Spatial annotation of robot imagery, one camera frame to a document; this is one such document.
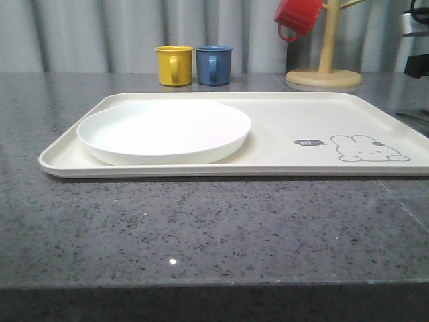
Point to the blue enamel mug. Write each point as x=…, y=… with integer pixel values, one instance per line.
x=213, y=65

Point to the white round plate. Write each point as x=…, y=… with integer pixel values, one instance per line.
x=164, y=133

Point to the silver metal fork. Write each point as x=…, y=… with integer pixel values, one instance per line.
x=420, y=116

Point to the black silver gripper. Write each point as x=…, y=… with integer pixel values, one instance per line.
x=415, y=24

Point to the red enamel mug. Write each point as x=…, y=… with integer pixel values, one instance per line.
x=297, y=15

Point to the wooden mug tree stand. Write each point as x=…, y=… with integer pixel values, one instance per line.
x=325, y=75

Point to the grey pleated curtain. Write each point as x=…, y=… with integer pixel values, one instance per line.
x=120, y=36

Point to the yellow enamel mug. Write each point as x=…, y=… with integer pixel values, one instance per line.
x=174, y=65

